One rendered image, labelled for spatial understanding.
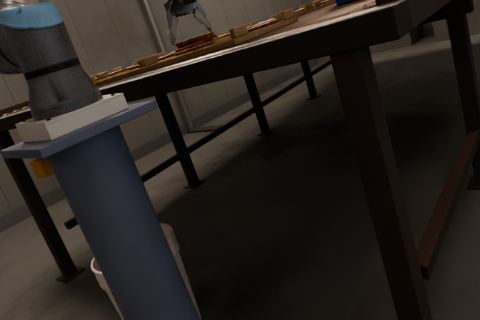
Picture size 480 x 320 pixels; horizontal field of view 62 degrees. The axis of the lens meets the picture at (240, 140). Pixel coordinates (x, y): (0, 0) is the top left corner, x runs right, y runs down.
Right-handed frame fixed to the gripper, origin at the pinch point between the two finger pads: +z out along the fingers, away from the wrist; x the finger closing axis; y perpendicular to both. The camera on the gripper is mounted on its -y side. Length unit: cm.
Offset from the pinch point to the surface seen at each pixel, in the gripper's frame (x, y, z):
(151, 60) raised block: 14.9, 4.5, 2.3
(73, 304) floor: 75, 67, 97
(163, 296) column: 45, -40, 54
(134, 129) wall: -22, 303, 67
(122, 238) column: 48, -41, 36
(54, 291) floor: 83, 91, 97
